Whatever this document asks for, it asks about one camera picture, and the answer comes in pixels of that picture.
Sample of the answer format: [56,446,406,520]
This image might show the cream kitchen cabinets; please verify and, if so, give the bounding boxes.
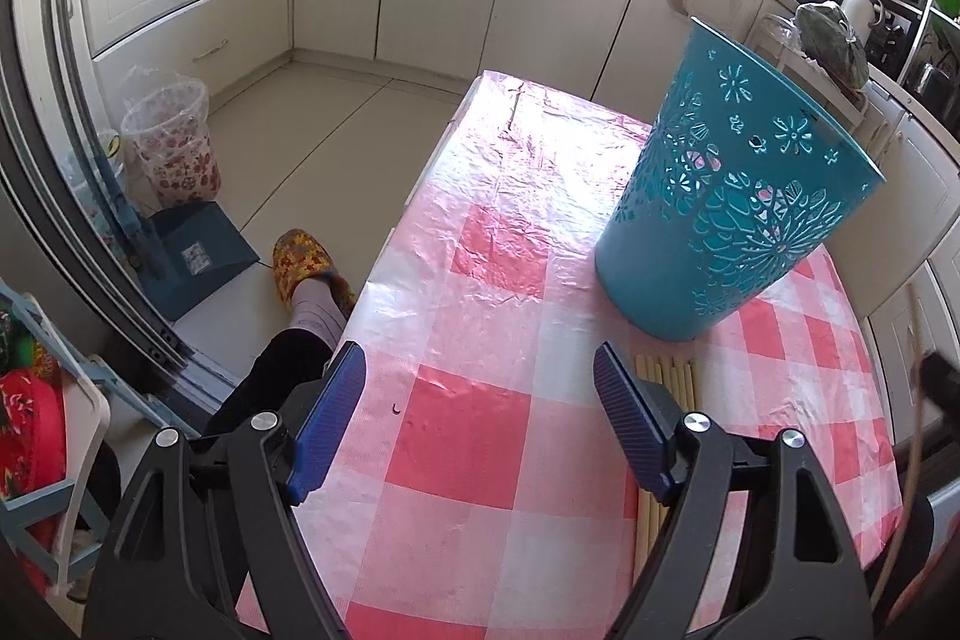
[2,0,958,411]

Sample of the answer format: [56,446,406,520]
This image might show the pink checkered plastic tablecloth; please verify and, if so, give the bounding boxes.
[234,68,907,640]

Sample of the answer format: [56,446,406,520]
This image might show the yellow floral slipper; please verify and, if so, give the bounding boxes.
[272,229,356,319]

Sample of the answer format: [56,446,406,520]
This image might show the blue folding rack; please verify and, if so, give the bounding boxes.
[2,287,110,594]

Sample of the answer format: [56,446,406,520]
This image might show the blue dustpan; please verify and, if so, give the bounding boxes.
[140,202,259,321]

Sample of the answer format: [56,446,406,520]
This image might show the red bag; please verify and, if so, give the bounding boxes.
[0,368,70,551]

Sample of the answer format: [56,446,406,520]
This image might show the clear floral waste bin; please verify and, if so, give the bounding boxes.
[121,74,221,208]

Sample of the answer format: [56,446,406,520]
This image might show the teal perforated plastic basket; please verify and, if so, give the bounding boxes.
[594,23,885,342]

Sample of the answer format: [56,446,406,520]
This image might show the white storage rack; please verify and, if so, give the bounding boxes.
[745,13,866,112]

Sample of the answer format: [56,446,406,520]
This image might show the green vegetable bag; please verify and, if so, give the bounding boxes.
[794,2,869,91]

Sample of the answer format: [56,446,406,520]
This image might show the white thermos jug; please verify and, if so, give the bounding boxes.
[841,0,885,46]

